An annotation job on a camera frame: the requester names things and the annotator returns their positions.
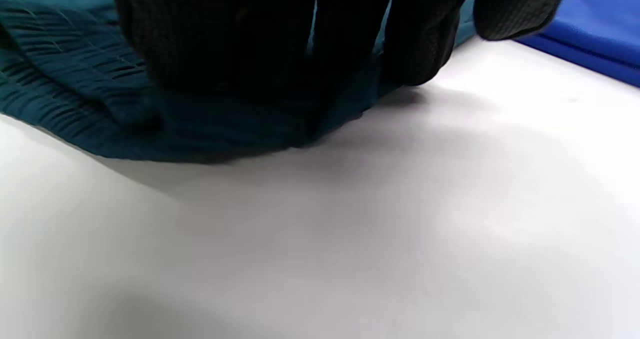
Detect person's right hand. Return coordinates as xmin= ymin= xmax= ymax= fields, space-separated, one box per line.
xmin=107 ymin=0 xmax=568 ymax=105

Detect teal shorts clothes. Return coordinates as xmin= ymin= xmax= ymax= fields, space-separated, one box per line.
xmin=0 ymin=0 xmax=477 ymax=163

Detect blue t-shirt clothes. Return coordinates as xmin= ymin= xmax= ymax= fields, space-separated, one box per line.
xmin=515 ymin=0 xmax=640 ymax=88

